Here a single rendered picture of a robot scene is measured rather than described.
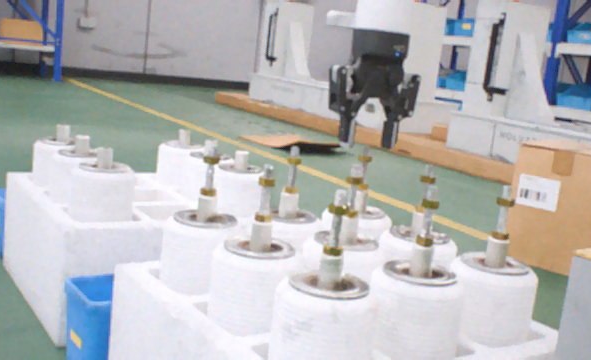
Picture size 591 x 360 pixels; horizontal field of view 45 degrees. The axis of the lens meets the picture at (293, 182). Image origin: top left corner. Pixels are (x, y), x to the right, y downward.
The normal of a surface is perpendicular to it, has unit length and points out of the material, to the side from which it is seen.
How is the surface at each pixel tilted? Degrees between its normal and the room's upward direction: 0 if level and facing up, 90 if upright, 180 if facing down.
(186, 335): 90
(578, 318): 90
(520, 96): 90
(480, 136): 90
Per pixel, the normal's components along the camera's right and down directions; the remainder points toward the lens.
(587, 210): -0.63, 0.07
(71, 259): 0.53, 0.22
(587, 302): -0.81, 0.01
